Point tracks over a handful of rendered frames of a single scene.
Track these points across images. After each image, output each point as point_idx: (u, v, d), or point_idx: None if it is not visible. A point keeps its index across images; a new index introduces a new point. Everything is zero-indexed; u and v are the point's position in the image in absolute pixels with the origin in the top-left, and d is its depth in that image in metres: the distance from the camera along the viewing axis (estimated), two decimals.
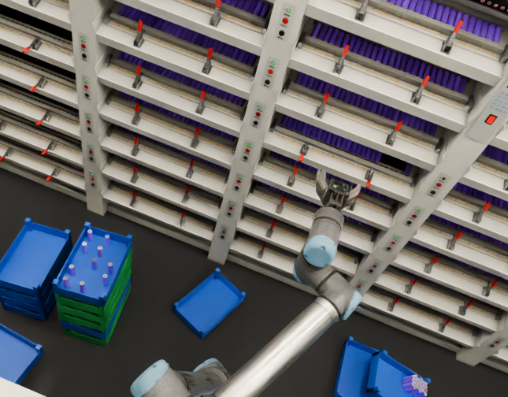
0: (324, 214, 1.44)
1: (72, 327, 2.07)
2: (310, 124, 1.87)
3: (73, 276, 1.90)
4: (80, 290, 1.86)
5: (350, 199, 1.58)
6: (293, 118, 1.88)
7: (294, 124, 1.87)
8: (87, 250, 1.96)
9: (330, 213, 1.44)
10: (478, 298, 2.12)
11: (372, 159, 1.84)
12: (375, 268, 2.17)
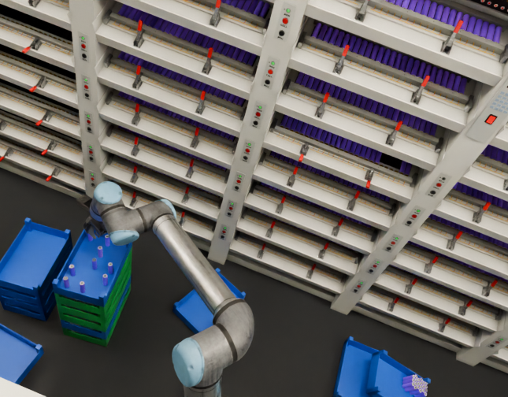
0: None
1: (72, 327, 2.07)
2: (310, 124, 1.87)
3: (73, 276, 1.90)
4: (80, 290, 1.86)
5: (87, 228, 1.86)
6: (293, 118, 1.88)
7: (294, 124, 1.87)
8: (404, 163, 1.85)
9: None
10: (478, 298, 2.12)
11: (372, 159, 1.84)
12: (375, 268, 2.17)
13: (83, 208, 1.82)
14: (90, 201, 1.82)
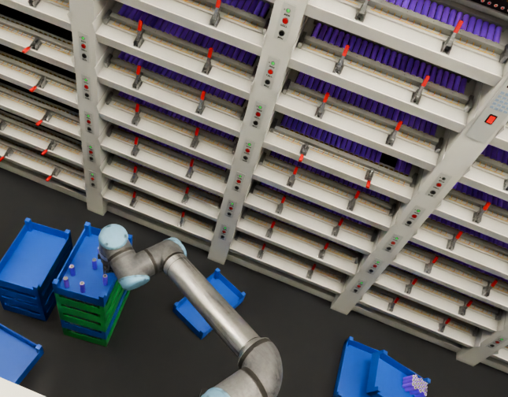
0: None
1: (72, 327, 2.07)
2: (310, 124, 1.87)
3: (73, 276, 1.90)
4: (80, 290, 1.86)
5: (101, 260, 1.81)
6: (293, 118, 1.88)
7: (294, 124, 1.87)
8: (404, 163, 1.85)
9: None
10: (478, 298, 2.12)
11: (372, 159, 1.84)
12: (375, 268, 2.17)
13: None
14: None
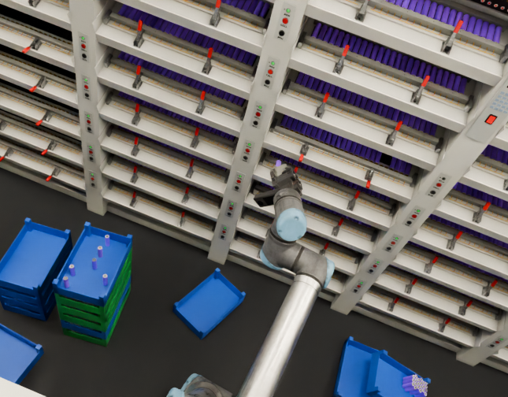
0: (295, 194, 1.52)
1: (72, 327, 2.07)
2: (310, 124, 1.87)
3: (73, 276, 1.90)
4: None
5: None
6: (293, 118, 1.88)
7: (294, 124, 1.87)
8: (404, 163, 1.85)
9: (298, 195, 1.53)
10: (478, 298, 2.12)
11: (372, 159, 1.84)
12: (375, 268, 2.17)
13: None
14: (266, 199, 1.62)
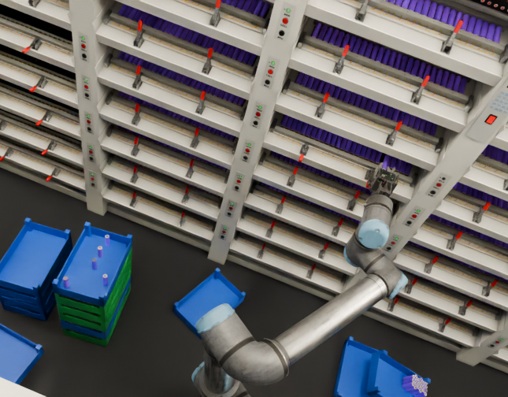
0: (376, 201, 1.57)
1: (72, 327, 2.07)
2: (310, 124, 1.87)
3: (388, 155, 1.80)
4: (391, 158, 1.87)
5: None
6: (293, 118, 1.88)
7: (294, 124, 1.87)
8: (404, 163, 1.85)
9: (381, 199, 1.57)
10: (478, 298, 2.12)
11: (372, 159, 1.84)
12: None
13: None
14: None
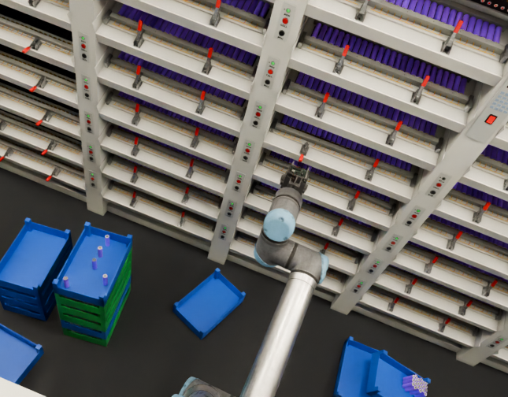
0: (283, 193, 1.49)
1: (72, 327, 2.07)
2: None
3: None
4: None
5: (305, 183, 1.65)
6: None
7: (295, 120, 1.87)
8: None
9: (289, 191, 1.49)
10: (478, 298, 2.12)
11: (373, 156, 1.85)
12: (375, 268, 2.17)
13: None
14: None
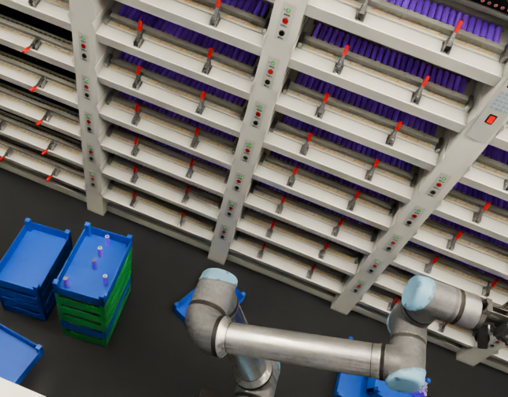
0: (467, 292, 1.18)
1: (72, 327, 2.07)
2: None
3: None
4: None
5: None
6: None
7: (296, 120, 1.87)
8: None
9: (472, 298, 1.16)
10: None
11: (373, 156, 1.85)
12: (375, 268, 2.17)
13: (485, 340, 1.23)
14: None
